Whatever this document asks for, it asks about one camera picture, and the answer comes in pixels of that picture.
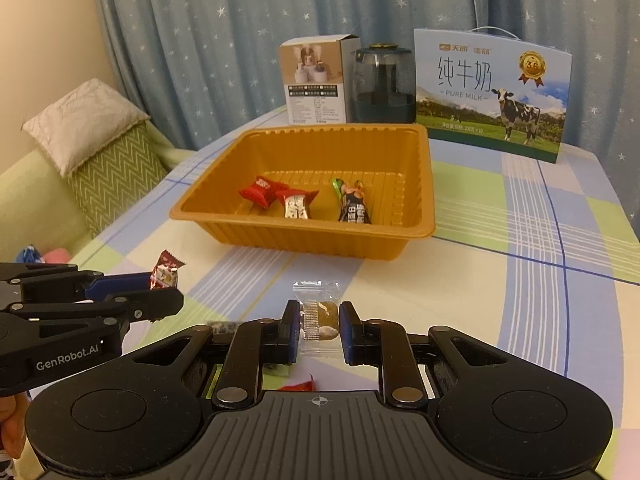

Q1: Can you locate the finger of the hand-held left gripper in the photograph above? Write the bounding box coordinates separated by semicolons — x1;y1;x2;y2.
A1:
0;287;184;333
0;262;154;306

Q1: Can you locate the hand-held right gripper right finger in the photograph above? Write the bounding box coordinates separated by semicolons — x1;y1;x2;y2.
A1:
340;301;506;408

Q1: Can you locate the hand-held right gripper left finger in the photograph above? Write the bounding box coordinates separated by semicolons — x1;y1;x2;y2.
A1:
132;300;303;413

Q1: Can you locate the clear packet with brown candy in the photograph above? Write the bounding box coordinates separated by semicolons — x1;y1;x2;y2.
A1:
292;280;343;356

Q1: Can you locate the red brown candy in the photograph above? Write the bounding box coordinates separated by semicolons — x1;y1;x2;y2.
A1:
148;250;187;291

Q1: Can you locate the large red snack packet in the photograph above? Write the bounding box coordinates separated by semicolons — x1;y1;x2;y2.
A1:
277;374;317;392

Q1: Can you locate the red orange candy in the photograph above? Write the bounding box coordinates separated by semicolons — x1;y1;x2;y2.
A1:
275;189;321;221

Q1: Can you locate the black green snack packet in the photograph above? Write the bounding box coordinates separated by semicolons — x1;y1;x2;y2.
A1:
331;178;372;224

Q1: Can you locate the red square snack packet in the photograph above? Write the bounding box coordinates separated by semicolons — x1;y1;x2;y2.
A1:
238;175;283;208

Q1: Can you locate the orange plastic tray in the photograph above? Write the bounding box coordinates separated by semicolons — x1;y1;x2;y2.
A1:
169;123;436;261

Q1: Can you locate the person's left hand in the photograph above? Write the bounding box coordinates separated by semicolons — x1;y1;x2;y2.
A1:
0;395;27;461

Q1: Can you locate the green zigzag cushion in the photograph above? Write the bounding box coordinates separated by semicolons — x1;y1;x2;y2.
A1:
67;122;168;238

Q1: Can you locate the light green sofa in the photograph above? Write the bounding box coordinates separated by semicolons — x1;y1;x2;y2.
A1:
0;147;201;266

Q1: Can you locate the white pillow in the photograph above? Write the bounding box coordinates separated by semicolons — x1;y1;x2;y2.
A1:
21;78;152;178

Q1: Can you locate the checked tablecloth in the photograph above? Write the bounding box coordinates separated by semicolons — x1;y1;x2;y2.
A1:
65;105;640;396

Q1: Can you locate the humidifier cardboard box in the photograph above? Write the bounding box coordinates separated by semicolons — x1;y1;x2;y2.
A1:
278;35;361;126

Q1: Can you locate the dark green humidifier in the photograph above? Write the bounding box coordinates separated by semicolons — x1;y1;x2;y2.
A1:
350;42;416;124

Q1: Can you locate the blue star curtain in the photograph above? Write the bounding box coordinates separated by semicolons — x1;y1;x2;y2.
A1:
90;0;640;241

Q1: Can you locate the milk carton box with cow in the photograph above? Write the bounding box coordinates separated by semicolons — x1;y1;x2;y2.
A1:
413;26;573;166

